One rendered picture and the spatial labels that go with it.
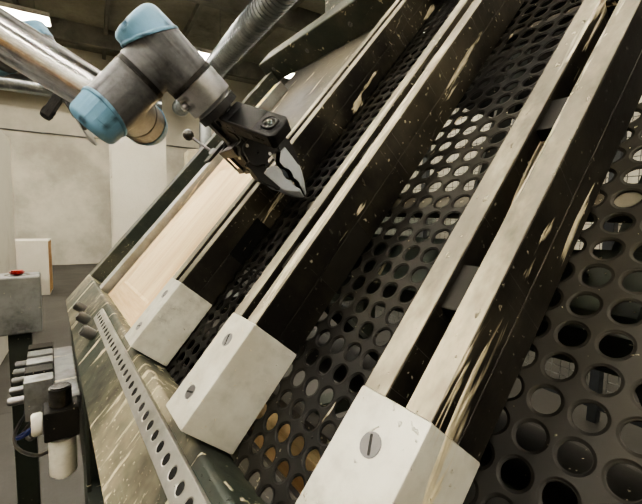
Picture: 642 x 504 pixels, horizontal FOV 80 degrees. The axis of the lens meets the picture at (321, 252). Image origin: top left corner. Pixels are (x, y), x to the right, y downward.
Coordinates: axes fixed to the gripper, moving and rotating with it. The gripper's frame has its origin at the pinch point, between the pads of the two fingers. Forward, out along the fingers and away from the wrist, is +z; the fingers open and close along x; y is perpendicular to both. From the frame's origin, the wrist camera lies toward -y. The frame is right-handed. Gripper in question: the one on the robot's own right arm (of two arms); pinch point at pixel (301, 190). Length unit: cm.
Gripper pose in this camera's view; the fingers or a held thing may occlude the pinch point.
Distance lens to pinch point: 70.8
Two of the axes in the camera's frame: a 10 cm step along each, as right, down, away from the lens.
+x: -5.4, 7.9, -3.0
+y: -5.8, -0.9, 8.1
